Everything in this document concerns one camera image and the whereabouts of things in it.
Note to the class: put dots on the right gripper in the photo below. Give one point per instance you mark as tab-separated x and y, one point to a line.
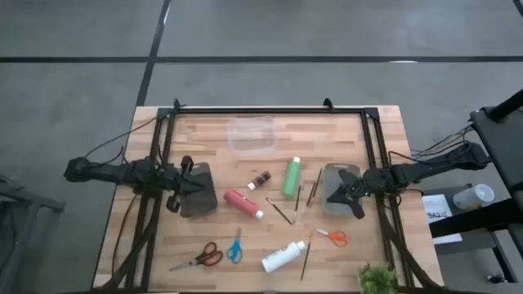
357	188

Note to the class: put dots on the dark smoky plastic bin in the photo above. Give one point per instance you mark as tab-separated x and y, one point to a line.
204	206

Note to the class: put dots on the small black object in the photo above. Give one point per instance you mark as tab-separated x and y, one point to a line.
496	279

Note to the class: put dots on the clear plastic bin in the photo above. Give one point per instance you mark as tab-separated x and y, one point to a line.
253	136

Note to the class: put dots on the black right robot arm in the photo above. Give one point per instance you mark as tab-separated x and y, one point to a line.
429	167

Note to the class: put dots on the white paint bottle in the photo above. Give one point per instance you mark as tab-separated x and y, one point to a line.
280	257

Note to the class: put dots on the green paint bottle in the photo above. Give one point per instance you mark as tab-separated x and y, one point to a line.
291	179

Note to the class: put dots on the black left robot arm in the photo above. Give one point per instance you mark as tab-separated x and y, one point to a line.
106	173

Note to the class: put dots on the red paint bottle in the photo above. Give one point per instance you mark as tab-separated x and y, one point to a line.
241	202

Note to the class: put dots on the light grey plastic bin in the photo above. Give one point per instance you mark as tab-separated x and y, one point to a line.
333	209

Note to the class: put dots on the green plant white pot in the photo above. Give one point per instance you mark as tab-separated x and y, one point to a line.
378	279

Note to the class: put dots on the white paper sheet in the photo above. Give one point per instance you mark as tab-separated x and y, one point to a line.
437	212

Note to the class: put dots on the translucent plastic cup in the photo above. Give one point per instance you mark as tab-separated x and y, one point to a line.
474	197

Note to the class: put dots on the grey metal stand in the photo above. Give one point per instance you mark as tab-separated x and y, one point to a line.
24	202

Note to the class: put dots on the small brown paint bottle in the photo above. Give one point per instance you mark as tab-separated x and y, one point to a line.
261	179

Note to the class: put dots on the black metal rig frame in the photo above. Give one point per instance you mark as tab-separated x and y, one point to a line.
265	110

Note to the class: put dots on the black desk with strut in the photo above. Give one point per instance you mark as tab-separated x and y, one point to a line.
502	139

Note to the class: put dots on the black paint brush orange end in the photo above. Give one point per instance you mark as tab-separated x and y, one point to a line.
306	257

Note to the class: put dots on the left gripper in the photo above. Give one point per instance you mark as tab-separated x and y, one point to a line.
180	181

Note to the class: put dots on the black side table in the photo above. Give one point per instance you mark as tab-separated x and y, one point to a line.
470	222

